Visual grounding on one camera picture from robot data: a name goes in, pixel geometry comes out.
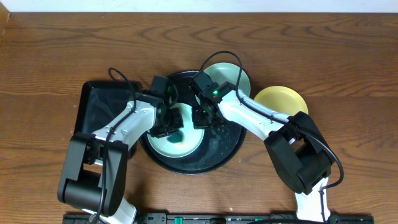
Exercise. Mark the black round tray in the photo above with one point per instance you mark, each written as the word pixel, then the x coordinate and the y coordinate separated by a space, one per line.
pixel 216 148

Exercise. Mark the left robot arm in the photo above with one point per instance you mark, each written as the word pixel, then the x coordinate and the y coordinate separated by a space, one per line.
pixel 94 171

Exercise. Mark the yellow plate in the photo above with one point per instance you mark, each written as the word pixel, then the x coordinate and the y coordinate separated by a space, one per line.
pixel 282 99

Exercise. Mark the black rectangular tray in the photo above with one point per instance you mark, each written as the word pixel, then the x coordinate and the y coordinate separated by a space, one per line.
pixel 100 102

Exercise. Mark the green yellow sponge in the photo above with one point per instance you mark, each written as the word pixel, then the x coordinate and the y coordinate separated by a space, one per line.
pixel 176 138

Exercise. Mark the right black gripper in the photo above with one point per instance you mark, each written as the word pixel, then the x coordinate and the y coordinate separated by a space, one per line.
pixel 198 123

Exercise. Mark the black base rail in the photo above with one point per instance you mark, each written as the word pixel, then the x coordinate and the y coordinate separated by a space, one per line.
pixel 162 218

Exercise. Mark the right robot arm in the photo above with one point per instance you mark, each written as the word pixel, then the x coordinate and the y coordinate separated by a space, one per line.
pixel 298 152

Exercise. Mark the light green plate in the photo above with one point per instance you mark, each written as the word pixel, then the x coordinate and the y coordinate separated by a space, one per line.
pixel 192 137
pixel 228 72

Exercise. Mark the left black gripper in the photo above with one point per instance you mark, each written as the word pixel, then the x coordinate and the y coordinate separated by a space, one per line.
pixel 178 116

